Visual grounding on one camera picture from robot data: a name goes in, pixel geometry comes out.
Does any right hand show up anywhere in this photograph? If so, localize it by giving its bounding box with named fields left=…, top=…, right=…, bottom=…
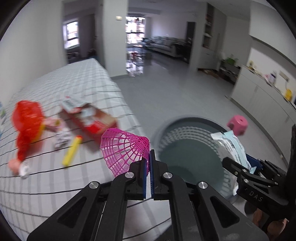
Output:
left=252, top=208, right=289, bottom=240

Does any red toothpaste box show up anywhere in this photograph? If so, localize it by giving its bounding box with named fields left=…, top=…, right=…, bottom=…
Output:
left=61, top=95, right=117, bottom=144

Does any pink snack wrapper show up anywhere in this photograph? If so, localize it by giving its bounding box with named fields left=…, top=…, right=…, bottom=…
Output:
left=43, top=118, right=62, bottom=132

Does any yellow foam dart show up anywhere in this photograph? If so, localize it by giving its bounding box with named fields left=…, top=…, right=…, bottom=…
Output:
left=62, top=136, right=83, bottom=167

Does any grey sofa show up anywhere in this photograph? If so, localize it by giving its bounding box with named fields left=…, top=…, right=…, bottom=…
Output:
left=141, top=36, right=185, bottom=58

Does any light blue face mask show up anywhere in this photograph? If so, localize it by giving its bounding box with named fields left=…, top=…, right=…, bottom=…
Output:
left=210, top=130, right=255, bottom=197

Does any red plastic bag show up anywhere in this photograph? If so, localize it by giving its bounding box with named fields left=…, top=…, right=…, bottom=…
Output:
left=12, top=100, right=45, bottom=161

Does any pink plastic shuttlecock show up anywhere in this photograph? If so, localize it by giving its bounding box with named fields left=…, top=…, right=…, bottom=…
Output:
left=100, top=128, right=150, bottom=177

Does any white cabinet counter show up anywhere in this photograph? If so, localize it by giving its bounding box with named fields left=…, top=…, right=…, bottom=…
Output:
left=230, top=66, right=295, bottom=162

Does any grey perforated trash basket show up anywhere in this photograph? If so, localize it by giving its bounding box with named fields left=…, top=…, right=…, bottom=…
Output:
left=152, top=116, right=237, bottom=203

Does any pink plastic stool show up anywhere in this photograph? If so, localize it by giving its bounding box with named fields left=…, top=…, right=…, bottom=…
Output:
left=227, top=115, right=248, bottom=136

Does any white checkered tablecloth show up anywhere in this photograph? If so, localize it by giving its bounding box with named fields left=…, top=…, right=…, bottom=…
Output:
left=1, top=59, right=144, bottom=240

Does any pink pig toy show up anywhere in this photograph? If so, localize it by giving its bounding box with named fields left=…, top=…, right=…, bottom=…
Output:
left=8, top=159, right=22, bottom=175

